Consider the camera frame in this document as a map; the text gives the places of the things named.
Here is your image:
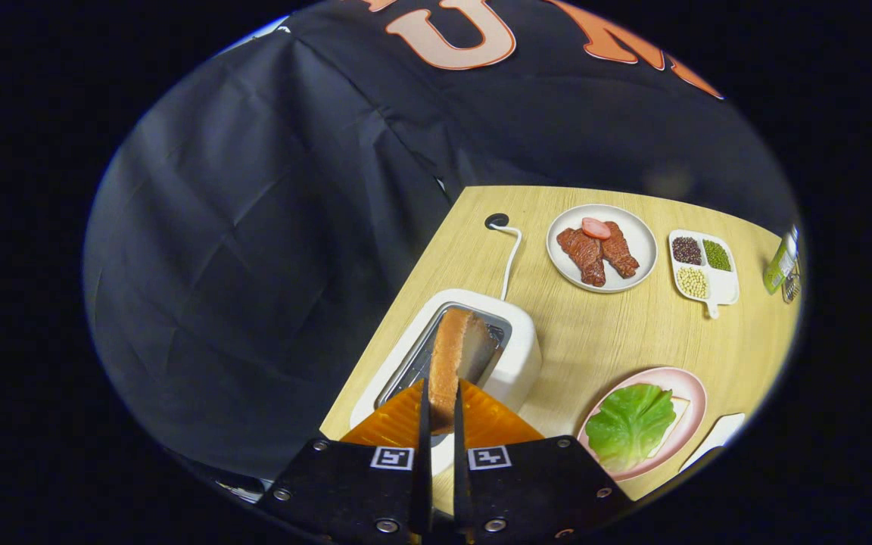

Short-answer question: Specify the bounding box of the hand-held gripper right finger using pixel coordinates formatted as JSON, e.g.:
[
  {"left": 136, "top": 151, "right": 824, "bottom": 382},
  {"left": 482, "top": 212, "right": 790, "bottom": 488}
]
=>
[{"left": 453, "top": 378, "right": 634, "bottom": 542}]

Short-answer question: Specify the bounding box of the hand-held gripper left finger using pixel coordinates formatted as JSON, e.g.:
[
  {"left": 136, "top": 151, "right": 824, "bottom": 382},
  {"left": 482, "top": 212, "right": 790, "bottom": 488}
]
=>
[{"left": 257, "top": 377, "right": 434, "bottom": 542}]

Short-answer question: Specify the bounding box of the toasted bread slice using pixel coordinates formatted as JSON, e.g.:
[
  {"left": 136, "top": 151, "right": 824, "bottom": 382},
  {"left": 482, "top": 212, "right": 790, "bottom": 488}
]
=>
[{"left": 428, "top": 307, "right": 499, "bottom": 434}]

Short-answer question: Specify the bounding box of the green lettuce leaf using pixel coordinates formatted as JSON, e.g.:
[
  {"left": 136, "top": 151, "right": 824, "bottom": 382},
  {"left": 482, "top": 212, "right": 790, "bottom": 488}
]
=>
[{"left": 585, "top": 383, "right": 677, "bottom": 472}]

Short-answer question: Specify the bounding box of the cream white toaster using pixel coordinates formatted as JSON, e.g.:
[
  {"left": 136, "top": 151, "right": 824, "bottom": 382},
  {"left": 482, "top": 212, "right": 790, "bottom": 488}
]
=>
[{"left": 349, "top": 288, "right": 542, "bottom": 478}]

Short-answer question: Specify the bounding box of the white bread slice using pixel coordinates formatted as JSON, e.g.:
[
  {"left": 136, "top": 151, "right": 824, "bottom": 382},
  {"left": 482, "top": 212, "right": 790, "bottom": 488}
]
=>
[{"left": 648, "top": 397, "right": 691, "bottom": 459}]

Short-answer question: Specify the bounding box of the pink round plate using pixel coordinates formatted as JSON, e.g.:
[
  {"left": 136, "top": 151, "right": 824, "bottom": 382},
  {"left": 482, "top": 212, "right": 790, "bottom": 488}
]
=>
[{"left": 577, "top": 367, "right": 708, "bottom": 482}]

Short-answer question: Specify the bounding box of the brown meat piece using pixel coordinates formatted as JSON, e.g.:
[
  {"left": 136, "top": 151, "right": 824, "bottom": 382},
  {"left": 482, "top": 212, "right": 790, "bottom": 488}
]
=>
[
  {"left": 601, "top": 221, "right": 640, "bottom": 279},
  {"left": 557, "top": 227, "right": 607, "bottom": 287}
]

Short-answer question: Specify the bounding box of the black backdrop cloth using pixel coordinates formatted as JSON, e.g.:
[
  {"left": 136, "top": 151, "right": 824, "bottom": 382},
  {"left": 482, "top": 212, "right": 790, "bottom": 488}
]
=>
[{"left": 82, "top": 0, "right": 800, "bottom": 485}]

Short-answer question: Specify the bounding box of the white square plate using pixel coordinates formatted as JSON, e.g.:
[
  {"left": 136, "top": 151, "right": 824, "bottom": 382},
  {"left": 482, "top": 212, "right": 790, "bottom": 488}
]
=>
[{"left": 680, "top": 413, "right": 746, "bottom": 472}]

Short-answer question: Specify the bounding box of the round white meat plate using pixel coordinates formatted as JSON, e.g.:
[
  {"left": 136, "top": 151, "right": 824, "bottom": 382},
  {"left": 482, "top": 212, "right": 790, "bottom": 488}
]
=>
[{"left": 547, "top": 204, "right": 659, "bottom": 294}]

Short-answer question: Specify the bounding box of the pile of yellow soybeans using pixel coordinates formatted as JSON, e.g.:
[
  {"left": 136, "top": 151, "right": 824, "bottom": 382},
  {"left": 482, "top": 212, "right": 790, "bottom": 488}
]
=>
[{"left": 677, "top": 266, "right": 710, "bottom": 299}]

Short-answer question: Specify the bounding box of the white divided dish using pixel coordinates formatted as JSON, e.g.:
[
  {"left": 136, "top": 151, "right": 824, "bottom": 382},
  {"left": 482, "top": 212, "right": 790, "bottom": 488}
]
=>
[{"left": 668, "top": 229, "right": 740, "bottom": 319}]

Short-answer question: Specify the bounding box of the pile of green beans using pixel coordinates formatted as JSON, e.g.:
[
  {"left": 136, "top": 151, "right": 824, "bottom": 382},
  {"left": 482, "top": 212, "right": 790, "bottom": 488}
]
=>
[{"left": 703, "top": 239, "right": 732, "bottom": 272}]

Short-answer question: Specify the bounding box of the silver and green bottle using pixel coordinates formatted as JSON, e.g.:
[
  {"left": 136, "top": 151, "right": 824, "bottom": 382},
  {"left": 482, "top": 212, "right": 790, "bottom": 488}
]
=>
[{"left": 763, "top": 226, "right": 799, "bottom": 295}]

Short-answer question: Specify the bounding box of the white toaster cable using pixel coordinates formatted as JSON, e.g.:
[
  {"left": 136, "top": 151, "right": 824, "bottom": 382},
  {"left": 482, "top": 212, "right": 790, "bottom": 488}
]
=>
[{"left": 489, "top": 224, "right": 522, "bottom": 302}]

